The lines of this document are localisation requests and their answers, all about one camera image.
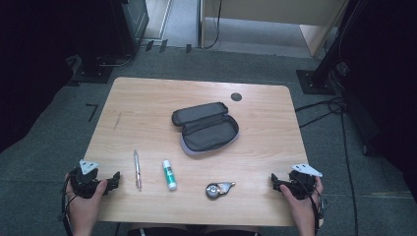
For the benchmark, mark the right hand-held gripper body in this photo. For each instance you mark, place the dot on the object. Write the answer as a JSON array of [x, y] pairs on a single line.
[[301, 187]]

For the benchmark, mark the person's right hand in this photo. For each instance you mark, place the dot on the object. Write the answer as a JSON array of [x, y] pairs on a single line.
[[306, 209]]

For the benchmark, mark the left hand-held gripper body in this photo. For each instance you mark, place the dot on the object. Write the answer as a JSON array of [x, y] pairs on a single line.
[[86, 183]]

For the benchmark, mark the person's left hand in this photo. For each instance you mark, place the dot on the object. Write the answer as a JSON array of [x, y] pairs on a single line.
[[83, 209]]

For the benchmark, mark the dark grey pencil case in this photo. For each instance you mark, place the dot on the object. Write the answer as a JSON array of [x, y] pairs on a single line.
[[206, 131]]

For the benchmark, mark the silver pen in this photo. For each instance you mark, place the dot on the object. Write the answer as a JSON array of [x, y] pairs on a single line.
[[137, 170]]

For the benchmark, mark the dark curtain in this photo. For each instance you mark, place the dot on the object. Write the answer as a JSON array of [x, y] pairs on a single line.
[[29, 65], [387, 82]]

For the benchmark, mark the white green glue stick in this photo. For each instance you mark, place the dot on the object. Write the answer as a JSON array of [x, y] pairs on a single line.
[[169, 175]]

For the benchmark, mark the black cabinet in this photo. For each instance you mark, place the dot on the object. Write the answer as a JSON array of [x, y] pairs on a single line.
[[131, 23]]

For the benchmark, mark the black stand base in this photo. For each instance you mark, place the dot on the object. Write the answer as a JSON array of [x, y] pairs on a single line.
[[93, 73]]

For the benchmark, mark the black metal stand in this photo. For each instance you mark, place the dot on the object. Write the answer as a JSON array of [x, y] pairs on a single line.
[[323, 65]]

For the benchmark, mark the small black floor marker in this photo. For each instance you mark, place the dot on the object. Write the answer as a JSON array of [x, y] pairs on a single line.
[[163, 46], [188, 48]]

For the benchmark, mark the light wooden furniture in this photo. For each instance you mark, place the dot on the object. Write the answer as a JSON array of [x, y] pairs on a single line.
[[275, 11]]

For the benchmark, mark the black round table grommet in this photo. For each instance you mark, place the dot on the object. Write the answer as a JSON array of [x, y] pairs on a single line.
[[236, 97]]

